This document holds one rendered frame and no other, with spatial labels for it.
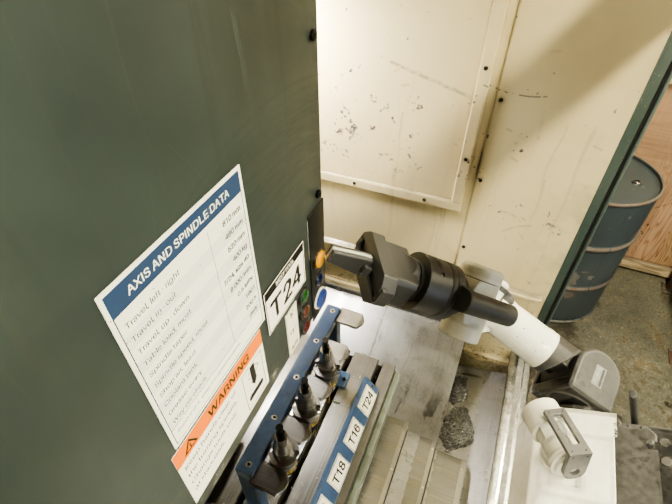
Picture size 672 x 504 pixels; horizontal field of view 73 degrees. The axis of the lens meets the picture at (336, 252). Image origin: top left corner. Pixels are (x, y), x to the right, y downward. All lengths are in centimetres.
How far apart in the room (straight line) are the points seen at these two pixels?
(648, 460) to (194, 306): 81
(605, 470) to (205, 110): 85
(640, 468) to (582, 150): 69
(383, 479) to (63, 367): 129
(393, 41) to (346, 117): 25
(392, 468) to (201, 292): 122
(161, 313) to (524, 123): 103
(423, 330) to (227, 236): 137
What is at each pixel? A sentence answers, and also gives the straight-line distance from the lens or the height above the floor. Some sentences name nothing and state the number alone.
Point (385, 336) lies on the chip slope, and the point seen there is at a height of 80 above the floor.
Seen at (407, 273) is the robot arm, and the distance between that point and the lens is 64.
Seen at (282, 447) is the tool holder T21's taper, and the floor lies 127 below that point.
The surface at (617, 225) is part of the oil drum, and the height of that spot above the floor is 75.
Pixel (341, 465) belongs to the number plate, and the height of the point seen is 94.
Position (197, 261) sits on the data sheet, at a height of 192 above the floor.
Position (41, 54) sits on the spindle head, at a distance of 26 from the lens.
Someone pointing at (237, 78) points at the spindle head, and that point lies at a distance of 38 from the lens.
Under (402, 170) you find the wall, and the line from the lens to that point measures 135.
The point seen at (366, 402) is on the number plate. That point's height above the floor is 94.
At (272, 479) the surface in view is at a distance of 102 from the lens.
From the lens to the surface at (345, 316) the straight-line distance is 122.
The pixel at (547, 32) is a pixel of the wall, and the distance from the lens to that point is 116.
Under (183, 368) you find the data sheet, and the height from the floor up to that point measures 184.
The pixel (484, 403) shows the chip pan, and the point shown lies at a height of 66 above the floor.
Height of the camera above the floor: 216
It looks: 43 degrees down
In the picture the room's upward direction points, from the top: straight up
